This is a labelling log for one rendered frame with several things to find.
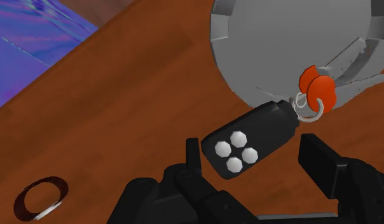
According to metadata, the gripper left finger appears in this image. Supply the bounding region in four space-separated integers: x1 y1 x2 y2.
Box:
106 137 261 224

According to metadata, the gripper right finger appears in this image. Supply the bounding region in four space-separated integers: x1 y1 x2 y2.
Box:
298 133 384 224

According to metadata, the black key fob with orange keys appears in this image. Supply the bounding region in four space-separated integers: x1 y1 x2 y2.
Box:
200 38 384 181

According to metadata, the brown wooden desk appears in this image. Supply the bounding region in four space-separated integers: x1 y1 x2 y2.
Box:
0 0 384 224

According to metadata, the large grey round bowl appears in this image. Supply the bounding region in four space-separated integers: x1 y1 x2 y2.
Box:
209 0 384 108

